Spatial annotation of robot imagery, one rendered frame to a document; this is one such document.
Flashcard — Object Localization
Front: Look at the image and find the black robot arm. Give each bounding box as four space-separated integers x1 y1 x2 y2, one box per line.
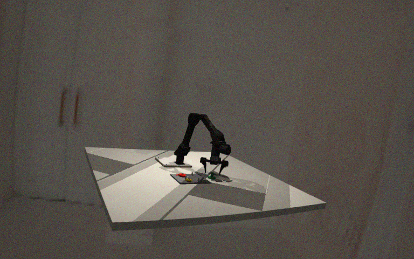
174 113 231 165

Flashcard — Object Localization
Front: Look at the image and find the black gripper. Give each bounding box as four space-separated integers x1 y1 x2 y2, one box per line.
200 151 229 175

